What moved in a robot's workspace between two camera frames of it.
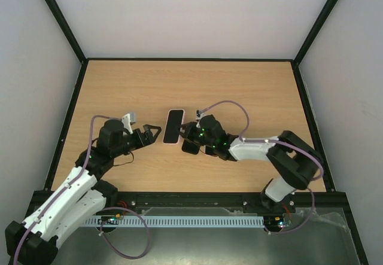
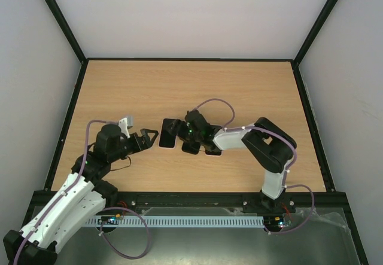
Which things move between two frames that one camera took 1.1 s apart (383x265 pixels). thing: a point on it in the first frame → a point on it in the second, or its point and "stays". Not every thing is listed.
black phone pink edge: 210,151 stays
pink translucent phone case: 175,119 → 167,145
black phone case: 190,147 stays
